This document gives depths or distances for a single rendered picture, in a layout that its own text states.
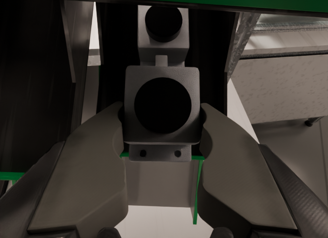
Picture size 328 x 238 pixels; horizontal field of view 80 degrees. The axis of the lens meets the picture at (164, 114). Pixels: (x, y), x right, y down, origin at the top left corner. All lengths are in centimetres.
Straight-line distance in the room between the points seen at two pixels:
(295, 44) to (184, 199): 88
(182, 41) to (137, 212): 44
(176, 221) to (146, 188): 18
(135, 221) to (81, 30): 43
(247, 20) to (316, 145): 181
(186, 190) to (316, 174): 157
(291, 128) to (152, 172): 170
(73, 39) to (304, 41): 104
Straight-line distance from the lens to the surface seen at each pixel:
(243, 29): 26
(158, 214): 53
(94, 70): 32
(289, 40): 110
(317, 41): 118
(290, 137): 192
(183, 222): 54
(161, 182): 38
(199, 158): 20
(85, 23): 23
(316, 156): 196
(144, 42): 17
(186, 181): 38
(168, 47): 17
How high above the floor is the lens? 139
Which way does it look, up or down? 57 degrees down
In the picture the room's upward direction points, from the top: 6 degrees clockwise
